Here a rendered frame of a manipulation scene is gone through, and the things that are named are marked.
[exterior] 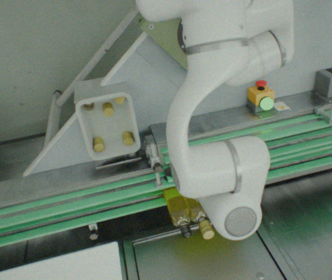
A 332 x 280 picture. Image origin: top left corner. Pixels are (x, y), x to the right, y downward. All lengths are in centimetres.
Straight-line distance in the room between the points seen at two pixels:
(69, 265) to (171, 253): 33
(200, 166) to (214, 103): 78
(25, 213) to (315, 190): 104
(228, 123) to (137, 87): 33
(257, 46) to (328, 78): 61
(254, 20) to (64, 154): 81
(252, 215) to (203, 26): 27
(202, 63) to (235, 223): 23
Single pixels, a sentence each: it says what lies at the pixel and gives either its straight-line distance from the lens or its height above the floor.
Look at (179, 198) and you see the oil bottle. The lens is 103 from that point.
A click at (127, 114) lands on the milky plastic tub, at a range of 111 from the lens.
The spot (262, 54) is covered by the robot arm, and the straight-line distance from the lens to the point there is 73.
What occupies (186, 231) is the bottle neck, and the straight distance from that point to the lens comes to 96.
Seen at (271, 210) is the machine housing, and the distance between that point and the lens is 127.
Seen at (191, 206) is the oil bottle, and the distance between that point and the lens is 101.
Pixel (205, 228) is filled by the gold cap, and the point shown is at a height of 115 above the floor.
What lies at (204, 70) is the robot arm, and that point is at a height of 138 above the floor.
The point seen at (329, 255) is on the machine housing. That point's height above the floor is 123.
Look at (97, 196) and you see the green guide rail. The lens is 109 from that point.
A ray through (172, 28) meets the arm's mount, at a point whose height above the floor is 84.
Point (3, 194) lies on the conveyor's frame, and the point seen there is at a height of 84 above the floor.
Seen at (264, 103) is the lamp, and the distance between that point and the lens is 117.
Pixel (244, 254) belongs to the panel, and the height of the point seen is 117.
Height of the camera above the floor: 176
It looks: 56 degrees down
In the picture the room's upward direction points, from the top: 156 degrees clockwise
